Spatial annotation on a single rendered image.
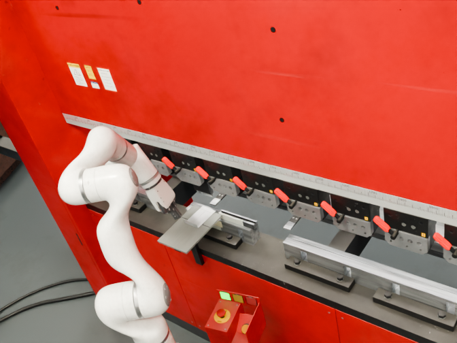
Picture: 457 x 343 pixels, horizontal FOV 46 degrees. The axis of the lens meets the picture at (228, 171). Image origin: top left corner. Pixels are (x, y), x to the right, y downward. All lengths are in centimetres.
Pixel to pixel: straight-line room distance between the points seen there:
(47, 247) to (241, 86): 289
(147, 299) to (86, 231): 159
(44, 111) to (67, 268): 163
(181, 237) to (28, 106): 100
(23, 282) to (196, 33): 282
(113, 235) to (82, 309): 225
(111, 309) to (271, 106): 84
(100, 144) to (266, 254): 107
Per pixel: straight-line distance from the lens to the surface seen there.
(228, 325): 232
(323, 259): 223
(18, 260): 449
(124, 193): 152
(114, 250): 160
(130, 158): 181
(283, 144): 190
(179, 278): 291
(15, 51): 274
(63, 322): 380
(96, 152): 161
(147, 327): 178
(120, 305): 168
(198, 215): 250
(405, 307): 212
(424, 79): 152
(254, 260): 239
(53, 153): 292
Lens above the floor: 257
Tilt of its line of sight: 35 degrees down
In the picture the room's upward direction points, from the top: 15 degrees counter-clockwise
